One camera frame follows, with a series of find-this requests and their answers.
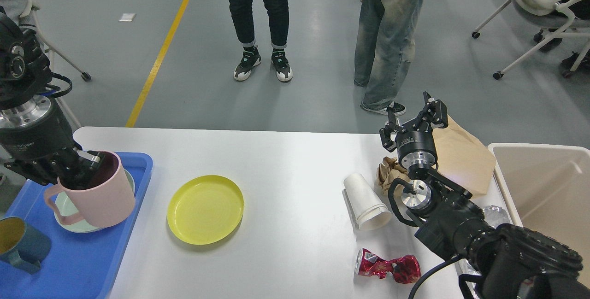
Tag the yellow plastic plate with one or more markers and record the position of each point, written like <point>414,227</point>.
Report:
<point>205,210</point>

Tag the teal mug yellow inside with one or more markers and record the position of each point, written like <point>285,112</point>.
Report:
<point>22,246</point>

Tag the white paper scrap on floor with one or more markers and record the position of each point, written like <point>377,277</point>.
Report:
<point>127,17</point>

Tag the crushed red can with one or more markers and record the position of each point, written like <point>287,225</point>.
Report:
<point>404,270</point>

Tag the beige plastic bin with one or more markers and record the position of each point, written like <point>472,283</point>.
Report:
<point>547,189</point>

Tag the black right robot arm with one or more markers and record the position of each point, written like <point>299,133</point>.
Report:
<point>512,262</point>

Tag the blue plastic tray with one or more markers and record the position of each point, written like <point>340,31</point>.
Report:
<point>78,266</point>

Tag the white paper cup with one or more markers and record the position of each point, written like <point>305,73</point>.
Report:
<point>369,211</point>

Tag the pink mug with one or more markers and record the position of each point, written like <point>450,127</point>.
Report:
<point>108,201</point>

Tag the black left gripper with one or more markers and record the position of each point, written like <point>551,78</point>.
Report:
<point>40,143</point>

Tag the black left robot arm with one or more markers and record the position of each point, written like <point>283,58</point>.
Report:
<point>25,70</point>

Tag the white office chair right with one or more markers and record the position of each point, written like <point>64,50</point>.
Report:
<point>554,18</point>

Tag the person in faded jeans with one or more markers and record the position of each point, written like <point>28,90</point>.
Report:
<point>384,51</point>

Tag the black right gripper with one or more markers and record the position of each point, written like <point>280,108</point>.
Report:
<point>416,146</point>

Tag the crumpled brown paper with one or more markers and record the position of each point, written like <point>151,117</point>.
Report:
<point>389,170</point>

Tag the brown paper bag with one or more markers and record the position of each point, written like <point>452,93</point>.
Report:
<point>462,158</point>

